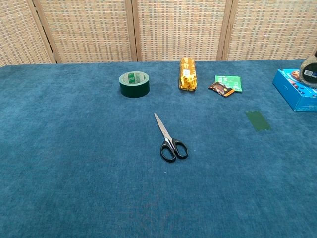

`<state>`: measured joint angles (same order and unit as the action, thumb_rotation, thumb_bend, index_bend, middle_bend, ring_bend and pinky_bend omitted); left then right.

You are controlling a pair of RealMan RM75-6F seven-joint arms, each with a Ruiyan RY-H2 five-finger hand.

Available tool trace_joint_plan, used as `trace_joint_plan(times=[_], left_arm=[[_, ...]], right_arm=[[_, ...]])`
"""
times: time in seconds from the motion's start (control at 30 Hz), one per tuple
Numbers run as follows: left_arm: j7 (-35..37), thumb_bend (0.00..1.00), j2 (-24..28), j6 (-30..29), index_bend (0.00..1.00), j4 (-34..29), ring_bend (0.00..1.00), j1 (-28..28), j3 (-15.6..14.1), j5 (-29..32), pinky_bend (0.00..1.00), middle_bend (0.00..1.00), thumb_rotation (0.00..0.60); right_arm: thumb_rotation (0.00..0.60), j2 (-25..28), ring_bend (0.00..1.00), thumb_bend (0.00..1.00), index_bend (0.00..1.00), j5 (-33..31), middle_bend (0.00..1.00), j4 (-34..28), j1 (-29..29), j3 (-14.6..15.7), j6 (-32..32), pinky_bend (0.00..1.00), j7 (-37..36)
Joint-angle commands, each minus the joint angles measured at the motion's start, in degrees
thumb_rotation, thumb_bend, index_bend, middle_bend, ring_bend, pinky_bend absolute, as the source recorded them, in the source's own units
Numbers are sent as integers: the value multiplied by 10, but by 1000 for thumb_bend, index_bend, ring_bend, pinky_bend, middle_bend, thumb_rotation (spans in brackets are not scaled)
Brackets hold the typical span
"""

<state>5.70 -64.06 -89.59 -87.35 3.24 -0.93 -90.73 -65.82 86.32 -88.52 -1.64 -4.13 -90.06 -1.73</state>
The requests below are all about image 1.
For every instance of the green tape strip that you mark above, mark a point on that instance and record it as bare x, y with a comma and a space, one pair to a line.
258, 121

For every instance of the green sachet packet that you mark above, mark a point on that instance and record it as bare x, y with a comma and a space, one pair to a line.
234, 81

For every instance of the glass jar black lid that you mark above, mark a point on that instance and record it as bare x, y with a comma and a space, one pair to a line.
308, 73

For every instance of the blue cookie box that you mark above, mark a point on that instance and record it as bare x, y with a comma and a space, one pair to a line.
288, 90

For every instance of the blue table cloth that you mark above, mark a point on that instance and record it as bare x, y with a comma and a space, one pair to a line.
74, 148

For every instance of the gold foil snack package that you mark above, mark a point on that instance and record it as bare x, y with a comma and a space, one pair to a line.
187, 79

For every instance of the woven wooden folding screen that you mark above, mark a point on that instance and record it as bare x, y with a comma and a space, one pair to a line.
173, 29

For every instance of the green tape roll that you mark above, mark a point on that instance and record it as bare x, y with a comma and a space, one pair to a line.
135, 90

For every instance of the brown orange candy wrapper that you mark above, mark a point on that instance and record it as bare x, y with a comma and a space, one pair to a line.
221, 89

